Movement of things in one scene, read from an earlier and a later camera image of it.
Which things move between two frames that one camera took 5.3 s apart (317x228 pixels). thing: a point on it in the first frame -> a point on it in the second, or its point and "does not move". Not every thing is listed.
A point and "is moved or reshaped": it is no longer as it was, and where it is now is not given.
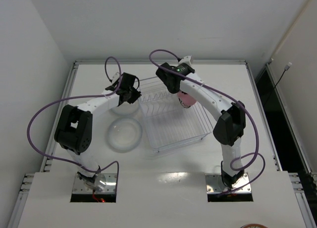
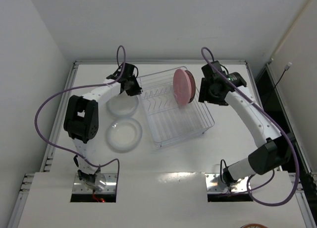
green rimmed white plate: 184,105 is moved or reshaped
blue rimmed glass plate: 125,108 does not move
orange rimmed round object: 254,225 does not move
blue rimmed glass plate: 124,135 does not move
